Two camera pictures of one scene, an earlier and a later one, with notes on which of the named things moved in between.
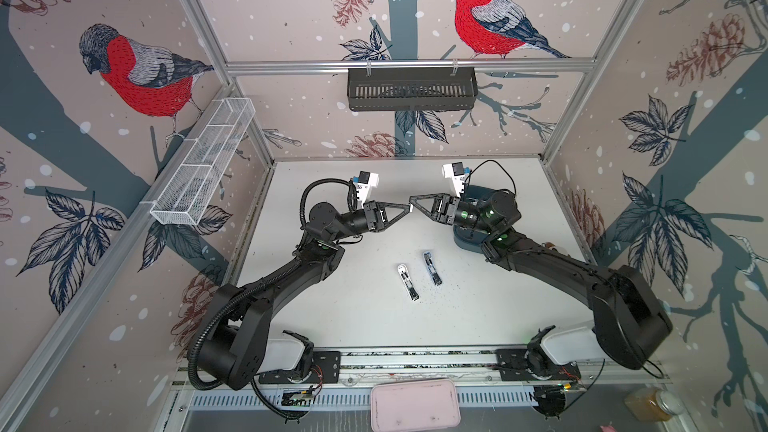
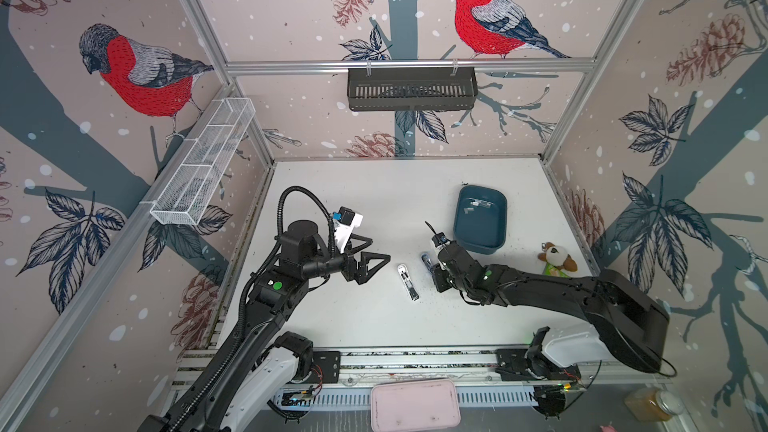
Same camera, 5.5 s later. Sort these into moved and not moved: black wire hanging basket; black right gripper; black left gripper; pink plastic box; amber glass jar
Moved: black left gripper; black right gripper
Not moved: amber glass jar; black wire hanging basket; pink plastic box
